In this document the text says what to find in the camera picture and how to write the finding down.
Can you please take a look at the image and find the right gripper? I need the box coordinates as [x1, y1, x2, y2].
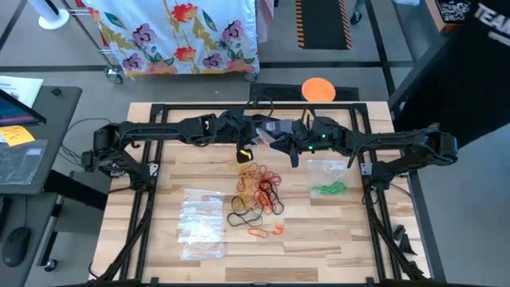
[270, 115, 351, 168]

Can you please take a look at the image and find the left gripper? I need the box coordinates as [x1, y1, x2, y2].
[214, 109, 266, 147]

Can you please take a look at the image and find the pile of coloured rubber bands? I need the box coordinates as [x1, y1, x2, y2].
[233, 163, 260, 212]

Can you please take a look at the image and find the black grate floor mat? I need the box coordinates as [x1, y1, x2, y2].
[249, 82, 360, 103]

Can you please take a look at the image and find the orange disc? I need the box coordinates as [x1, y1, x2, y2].
[301, 77, 337, 103]

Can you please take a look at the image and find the pile of clear plastic bags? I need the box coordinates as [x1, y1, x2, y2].
[178, 188, 226, 261]

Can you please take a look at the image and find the pink cloth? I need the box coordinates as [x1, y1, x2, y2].
[257, 0, 276, 44]

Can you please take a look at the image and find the floral print cloth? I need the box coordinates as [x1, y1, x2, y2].
[81, 0, 261, 79]

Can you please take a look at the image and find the black hazard-striped floor mat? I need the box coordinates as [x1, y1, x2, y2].
[295, 0, 354, 51]

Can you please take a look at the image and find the wood-topped grey workbench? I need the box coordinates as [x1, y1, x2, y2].
[388, 0, 473, 115]

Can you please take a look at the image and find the person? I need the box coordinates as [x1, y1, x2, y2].
[392, 0, 510, 149]

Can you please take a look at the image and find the black office desk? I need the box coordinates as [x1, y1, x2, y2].
[0, 85, 84, 196]

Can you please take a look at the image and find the black parts tray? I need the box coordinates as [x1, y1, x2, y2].
[436, 0, 473, 23]

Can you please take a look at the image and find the black pole white base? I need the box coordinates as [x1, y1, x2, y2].
[27, 0, 71, 31]

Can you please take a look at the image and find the grey plastic sleeve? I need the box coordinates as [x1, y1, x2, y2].
[0, 139, 49, 187]

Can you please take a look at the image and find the white paper sheet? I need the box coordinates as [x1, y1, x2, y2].
[0, 75, 45, 108]

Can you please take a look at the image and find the yellow sticky note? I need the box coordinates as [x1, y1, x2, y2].
[0, 124, 37, 147]

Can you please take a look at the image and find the black computer monitor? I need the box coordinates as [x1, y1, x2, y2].
[0, 88, 48, 128]

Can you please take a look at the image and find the black computer mouse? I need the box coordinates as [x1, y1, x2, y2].
[2, 226, 32, 269]

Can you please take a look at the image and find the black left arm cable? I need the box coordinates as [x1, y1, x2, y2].
[234, 95, 276, 165]

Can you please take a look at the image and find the black aluminium table frame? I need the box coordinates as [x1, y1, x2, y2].
[95, 102, 430, 287]

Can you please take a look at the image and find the metal wire rack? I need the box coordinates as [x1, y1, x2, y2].
[59, 0, 125, 85]

